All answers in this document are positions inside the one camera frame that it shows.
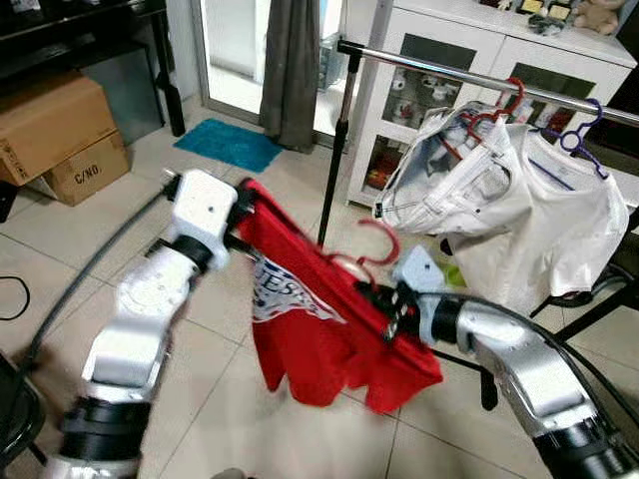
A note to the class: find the red plastic hanger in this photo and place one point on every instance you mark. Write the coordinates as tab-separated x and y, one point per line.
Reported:
396	244
520	97

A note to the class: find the red T-shirt white print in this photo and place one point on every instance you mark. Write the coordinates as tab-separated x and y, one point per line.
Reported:
310	349

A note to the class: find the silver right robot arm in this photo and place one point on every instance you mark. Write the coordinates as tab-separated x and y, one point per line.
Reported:
519	369

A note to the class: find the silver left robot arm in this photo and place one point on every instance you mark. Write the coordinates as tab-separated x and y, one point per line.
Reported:
140	319

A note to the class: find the blue plastic hanger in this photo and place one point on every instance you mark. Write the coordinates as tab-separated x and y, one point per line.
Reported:
576	140

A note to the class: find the green plastic item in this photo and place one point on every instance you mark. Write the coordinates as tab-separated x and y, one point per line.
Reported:
451	271

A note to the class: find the teal floor mat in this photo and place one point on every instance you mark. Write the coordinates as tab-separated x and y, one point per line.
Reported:
230	145

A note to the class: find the white denim shorts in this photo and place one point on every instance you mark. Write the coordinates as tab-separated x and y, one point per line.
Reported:
449	190

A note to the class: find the dark grey curtain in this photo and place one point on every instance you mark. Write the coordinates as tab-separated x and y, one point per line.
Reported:
290	70

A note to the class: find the small printed cardboard box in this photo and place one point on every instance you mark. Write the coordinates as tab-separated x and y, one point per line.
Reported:
90	172

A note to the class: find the large plain cardboard box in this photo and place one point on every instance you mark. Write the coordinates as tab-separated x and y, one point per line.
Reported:
50	125

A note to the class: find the chrome clothes rack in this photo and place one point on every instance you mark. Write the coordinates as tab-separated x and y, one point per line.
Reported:
439	70

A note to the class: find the black desk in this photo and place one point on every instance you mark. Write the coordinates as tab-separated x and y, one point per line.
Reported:
70	25

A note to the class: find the white glass door cabinet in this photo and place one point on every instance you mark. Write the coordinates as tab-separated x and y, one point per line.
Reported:
469	20

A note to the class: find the beige plush toy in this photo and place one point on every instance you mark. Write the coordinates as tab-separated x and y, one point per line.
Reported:
599	15

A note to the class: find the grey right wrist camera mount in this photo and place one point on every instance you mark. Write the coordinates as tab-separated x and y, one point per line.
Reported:
417	271

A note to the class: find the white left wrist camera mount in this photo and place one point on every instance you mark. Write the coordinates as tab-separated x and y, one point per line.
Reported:
200	215

